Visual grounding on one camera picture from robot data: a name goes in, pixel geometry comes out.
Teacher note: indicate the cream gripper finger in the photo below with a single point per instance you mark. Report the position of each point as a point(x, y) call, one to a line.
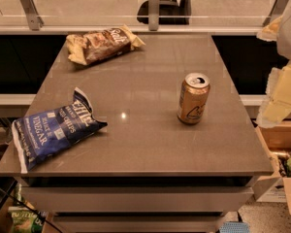
point(277, 104)
point(269, 32)

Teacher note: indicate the orange soda can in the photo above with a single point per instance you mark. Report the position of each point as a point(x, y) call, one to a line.
point(194, 93)

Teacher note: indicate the brown chip bag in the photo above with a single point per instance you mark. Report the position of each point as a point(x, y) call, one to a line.
point(96, 46)

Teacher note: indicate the blue vinegar chip bag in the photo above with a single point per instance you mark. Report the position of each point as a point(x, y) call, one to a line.
point(47, 133)

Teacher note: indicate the green snack bag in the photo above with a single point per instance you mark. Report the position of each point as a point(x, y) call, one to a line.
point(23, 219)

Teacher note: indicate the cardboard box with snacks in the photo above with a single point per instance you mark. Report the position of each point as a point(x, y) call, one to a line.
point(276, 142)

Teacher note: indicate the black office chair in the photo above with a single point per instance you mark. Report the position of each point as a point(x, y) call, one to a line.
point(174, 12)

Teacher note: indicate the blue perforated basket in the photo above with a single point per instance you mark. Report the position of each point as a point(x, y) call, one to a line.
point(234, 227)

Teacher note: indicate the grey drawer cabinet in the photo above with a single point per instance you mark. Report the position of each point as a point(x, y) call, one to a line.
point(137, 209)

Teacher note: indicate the right metal railing bracket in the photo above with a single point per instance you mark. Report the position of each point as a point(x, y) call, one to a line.
point(276, 11)

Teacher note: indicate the metal railing bracket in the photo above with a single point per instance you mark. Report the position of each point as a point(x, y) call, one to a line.
point(276, 11)
point(153, 15)
point(34, 20)

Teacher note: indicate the middle metal railing bracket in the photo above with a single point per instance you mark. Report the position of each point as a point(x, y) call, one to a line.
point(153, 15)

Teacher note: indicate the left metal railing bracket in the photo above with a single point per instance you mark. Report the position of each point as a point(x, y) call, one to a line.
point(34, 20)

